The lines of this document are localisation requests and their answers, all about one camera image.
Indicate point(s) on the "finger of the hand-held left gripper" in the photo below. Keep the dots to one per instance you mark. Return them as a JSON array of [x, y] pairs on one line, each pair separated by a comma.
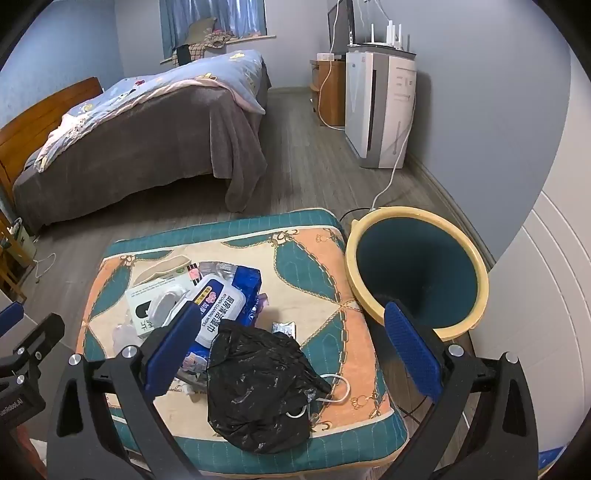
[[44, 330], [9, 316]]

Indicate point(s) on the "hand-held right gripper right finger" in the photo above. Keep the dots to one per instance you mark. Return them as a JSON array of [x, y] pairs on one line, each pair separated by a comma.
[[411, 350]]

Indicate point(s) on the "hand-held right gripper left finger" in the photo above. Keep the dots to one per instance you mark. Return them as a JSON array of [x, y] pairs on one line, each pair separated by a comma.
[[168, 350]]

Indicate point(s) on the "printed carton box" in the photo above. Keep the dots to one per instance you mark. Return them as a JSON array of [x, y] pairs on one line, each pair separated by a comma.
[[147, 297]]

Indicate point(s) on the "white wet wipes packet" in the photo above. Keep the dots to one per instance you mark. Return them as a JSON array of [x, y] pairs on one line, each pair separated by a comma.
[[217, 309]]

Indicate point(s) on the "blue face mask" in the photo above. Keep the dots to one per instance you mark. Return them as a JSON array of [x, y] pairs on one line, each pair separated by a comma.
[[346, 386]]

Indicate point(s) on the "teal bin with yellow rim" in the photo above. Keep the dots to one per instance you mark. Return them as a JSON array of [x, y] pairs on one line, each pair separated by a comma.
[[411, 258]]

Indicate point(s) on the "black plastic bag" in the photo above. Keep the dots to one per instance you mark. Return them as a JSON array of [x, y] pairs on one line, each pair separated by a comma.
[[258, 387]]

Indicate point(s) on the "glossy blue packet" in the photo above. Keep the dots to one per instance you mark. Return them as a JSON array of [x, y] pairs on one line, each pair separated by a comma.
[[247, 288]]

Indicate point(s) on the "small foil blister pack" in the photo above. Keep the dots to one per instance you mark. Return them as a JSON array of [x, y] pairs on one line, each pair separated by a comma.
[[283, 330]]

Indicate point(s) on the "wooden bedside shelf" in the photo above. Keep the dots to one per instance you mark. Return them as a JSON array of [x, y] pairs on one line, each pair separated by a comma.
[[9, 272]]

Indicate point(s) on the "patterned teal and orange cushion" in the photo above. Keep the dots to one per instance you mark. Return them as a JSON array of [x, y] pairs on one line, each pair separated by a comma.
[[304, 286]]

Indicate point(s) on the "white wardrobe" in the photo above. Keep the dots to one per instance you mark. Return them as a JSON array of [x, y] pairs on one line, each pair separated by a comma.
[[545, 300]]

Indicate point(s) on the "bed with grey blanket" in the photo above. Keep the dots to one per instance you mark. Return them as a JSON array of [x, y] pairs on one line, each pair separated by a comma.
[[161, 147]]

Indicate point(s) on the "white air purifier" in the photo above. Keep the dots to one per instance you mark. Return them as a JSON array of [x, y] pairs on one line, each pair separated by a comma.
[[378, 110]]

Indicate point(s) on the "blue printed quilt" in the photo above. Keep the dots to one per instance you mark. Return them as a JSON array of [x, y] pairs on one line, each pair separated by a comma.
[[138, 87]]

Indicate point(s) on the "wooden cabinet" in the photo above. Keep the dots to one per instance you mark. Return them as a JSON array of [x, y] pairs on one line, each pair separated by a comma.
[[333, 97]]

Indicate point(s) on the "white router with antennas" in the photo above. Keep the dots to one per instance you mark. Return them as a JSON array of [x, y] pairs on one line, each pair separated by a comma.
[[383, 45]]

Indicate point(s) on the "checked cloth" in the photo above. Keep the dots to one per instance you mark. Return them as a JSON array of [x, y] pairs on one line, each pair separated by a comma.
[[205, 46]]

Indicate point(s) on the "olive green cloth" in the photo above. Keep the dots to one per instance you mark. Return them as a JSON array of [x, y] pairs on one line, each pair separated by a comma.
[[201, 28]]

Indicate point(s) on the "wooden window sill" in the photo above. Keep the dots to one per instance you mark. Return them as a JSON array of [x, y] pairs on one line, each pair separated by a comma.
[[258, 37]]

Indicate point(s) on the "flat screen monitor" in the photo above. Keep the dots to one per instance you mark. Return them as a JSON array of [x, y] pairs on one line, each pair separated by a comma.
[[340, 27]]

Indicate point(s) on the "blue curtain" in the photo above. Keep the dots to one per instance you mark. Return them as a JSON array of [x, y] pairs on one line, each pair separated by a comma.
[[184, 18]]

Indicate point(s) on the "wooden bed frame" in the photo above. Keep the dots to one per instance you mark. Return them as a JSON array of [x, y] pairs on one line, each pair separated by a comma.
[[27, 124]]

